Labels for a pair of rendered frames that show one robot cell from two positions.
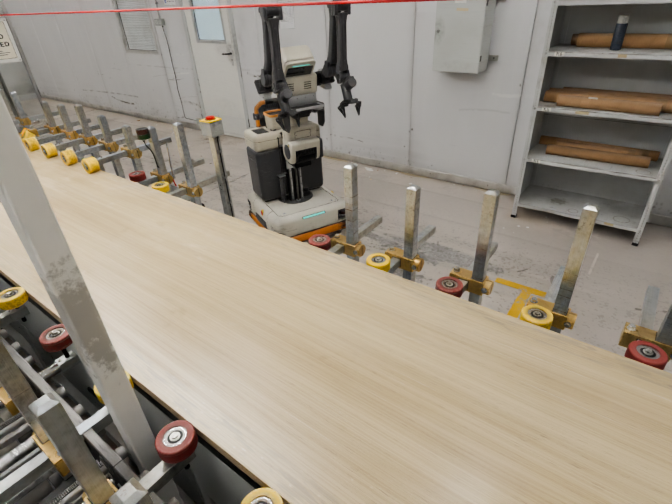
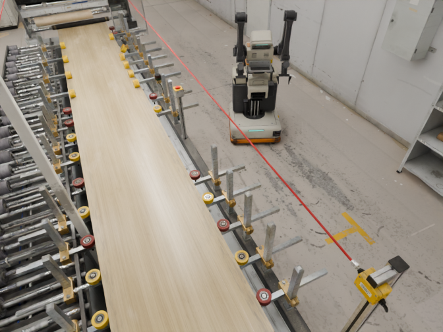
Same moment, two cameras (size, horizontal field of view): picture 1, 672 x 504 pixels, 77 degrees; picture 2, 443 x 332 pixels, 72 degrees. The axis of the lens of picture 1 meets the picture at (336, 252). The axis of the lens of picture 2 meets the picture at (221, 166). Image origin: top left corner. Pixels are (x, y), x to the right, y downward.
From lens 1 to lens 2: 1.19 m
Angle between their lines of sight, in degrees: 25
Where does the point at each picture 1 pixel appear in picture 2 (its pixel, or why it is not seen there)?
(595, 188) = not seen: outside the picture
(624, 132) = not seen: outside the picture
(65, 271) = (56, 186)
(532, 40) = not seen: outside the picture
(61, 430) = (48, 229)
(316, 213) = (258, 130)
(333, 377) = (145, 244)
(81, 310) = (61, 196)
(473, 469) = (156, 298)
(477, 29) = (419, 28)
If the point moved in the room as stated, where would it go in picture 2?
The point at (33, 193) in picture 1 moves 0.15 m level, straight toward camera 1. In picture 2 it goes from (46, 167) to (38, 189)
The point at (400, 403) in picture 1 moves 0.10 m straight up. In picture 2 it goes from (156, 265) to (153, 255)
